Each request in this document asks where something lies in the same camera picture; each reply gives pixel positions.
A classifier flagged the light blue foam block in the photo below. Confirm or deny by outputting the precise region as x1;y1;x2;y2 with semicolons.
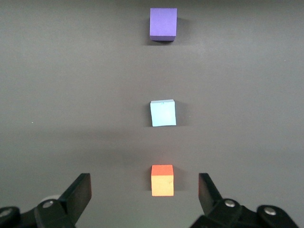
150;99;177;128

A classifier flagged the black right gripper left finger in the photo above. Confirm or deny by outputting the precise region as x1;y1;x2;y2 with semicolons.
0;172;93;228

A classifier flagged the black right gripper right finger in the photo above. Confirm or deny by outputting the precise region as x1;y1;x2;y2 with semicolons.
190;172;300;228

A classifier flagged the purple foam block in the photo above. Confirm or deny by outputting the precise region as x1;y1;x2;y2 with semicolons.
149;8;179;42

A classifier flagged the dark grey table mat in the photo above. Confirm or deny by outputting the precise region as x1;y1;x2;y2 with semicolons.
0;0;304;228

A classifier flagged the orange foam block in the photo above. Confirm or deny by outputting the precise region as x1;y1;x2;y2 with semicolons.
151;164;175;197

